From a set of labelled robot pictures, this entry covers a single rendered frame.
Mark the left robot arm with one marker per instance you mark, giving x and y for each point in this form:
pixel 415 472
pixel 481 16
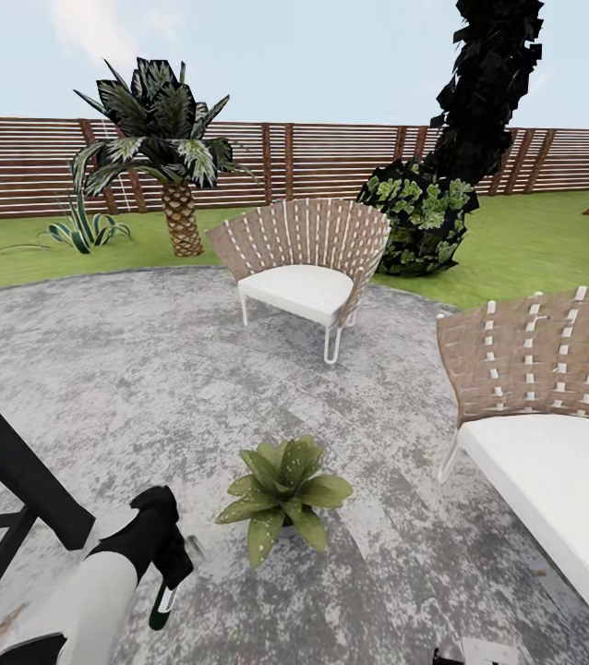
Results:
pixel 80 621

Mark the insectifuge atomizer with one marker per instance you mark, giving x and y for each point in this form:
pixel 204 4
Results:
pixel 162 606

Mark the bush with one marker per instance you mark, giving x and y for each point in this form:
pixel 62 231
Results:
pixel 82 235
pixel 426 215
pixel 164 124

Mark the garden chair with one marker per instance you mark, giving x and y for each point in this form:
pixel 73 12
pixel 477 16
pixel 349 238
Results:
pixel 310 257
pixel 520 371

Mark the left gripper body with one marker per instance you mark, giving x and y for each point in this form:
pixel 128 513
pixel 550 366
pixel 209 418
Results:
pixel 173 563

